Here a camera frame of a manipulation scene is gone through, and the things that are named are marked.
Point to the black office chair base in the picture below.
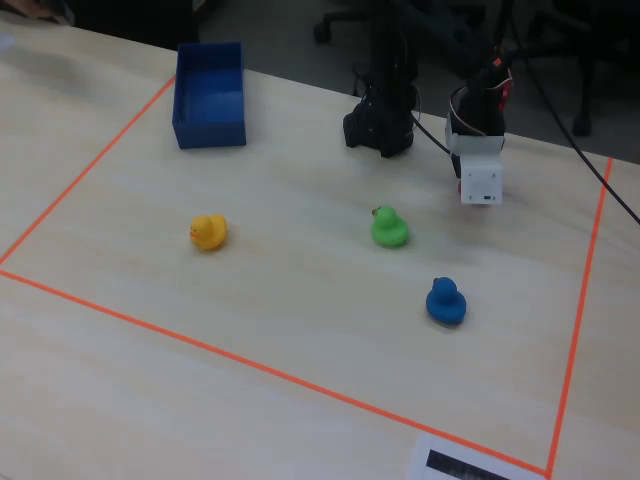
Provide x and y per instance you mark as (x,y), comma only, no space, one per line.
(340,22)

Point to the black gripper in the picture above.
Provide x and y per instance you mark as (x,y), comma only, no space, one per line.
(457,172)

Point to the white paper with black bar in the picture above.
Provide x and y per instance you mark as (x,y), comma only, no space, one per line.
(419,462)

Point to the blue plastic box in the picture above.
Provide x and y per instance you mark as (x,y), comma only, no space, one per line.
(210,125)

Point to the black office chair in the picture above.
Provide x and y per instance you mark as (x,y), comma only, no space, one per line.
(582,100)

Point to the blue rubber duck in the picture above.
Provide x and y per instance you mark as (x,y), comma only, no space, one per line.
(446,302)

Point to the orange tape strip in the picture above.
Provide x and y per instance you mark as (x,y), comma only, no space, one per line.
(582,300)
(274,372)
(100,158)

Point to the green rubber duck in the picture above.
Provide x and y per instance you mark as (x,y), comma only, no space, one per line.
(389,230)

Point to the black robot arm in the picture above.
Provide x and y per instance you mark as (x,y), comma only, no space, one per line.
(385,100)

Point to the yellow rubber duck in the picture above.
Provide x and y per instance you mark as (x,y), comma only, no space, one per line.
(207,232)

